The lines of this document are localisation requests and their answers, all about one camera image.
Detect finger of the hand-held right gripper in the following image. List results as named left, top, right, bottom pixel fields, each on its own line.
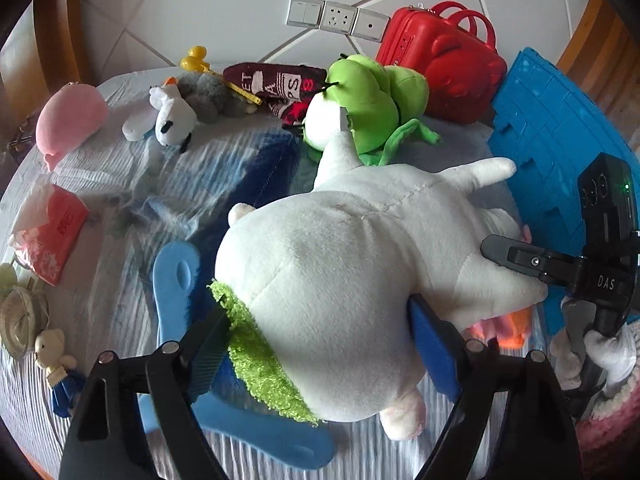
left=481, top=234, right=583, bottom=292

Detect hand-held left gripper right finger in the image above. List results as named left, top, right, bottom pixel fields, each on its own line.
left=407, top=296, right=583, bottom=480

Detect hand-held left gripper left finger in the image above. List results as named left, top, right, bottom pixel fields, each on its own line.
left=59, top=300, right=231, bottom=480

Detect person's right forearm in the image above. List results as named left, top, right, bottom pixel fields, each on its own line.
left=575, top=365, right=640, bottom=466

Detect person's right hand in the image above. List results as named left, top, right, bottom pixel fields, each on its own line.
left=550, top=322, right=640, bottom=386

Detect orange and pink plush toy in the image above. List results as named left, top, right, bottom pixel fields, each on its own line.
left=469, top=306, right=534, bottom=351

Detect blue plastic hanger shape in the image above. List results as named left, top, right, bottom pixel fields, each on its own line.
left=140, top=240, right=335, bottom=471

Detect small teddy bear blue trousers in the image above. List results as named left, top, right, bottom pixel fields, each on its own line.
left=33, top=328, right=81, bottom=419

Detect striped blue bed sheet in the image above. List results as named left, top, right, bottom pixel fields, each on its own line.
left=0, top=72, right=591, bottom=480

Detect round alarm clock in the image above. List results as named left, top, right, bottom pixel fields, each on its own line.
left=0, top=284, right=49, bottom=362

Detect red bear toy suitcase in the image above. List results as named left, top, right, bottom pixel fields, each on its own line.
left=375, top=1, right=509, bottom=126

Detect red tissue packet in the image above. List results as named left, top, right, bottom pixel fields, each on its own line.
left=10, top=183, right=90, bottom=287

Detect green plush toy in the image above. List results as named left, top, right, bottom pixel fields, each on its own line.
left=301, top=53, right=444, bottom=167

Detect grey plush toy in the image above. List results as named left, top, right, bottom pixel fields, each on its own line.
left=177, top=72, right=261, bottom=124

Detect pink whale plush toy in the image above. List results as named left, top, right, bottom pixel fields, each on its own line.
left=36, top=82, right=110, bottom=174

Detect dark red printed pouch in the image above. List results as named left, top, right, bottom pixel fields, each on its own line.
left=222, top=61, right=329, bottom=129

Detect yellow duck toy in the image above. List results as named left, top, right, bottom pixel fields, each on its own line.
left=180, top=46, right=262, bottom=107

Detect white wall socket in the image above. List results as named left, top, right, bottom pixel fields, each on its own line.
left=320, top=1, right=361, bottom=35
left=352, top=8, right=391, bottom=42

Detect white wall switch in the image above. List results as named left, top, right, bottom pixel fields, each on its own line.
left=286, top=0, right=326, bottom=29

